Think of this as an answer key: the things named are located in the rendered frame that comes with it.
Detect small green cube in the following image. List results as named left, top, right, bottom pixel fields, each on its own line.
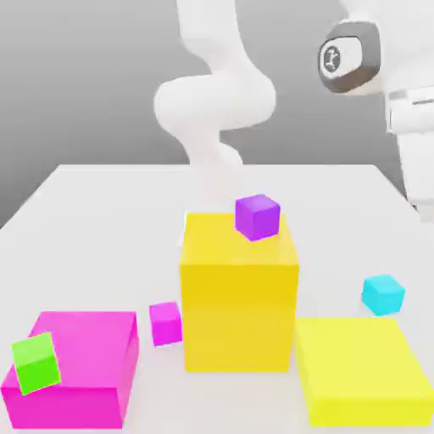
left=11, top=331, right=63, bottom=396

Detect small cyan cube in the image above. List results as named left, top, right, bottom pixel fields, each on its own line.
left=359, top=274, right=406, bottom=317

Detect small magenta cube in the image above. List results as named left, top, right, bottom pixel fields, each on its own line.
left=148, top=301, right=184, bottom=348

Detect large magenta box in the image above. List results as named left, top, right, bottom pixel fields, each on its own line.
left=0, top=310, right=140, bottom=430

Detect large lemon yellow box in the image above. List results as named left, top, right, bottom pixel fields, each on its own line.
left=292, top=316, right=434, bottom=427

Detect large orange-yellow box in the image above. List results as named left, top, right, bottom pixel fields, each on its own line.
left=178, top=212, right=300, bottom=373

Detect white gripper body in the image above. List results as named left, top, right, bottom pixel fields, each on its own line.
left=397, top=133, right=434, bottom=206

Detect small purple cube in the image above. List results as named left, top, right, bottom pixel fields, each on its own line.
left=234, top=193, right=281, bottom=242

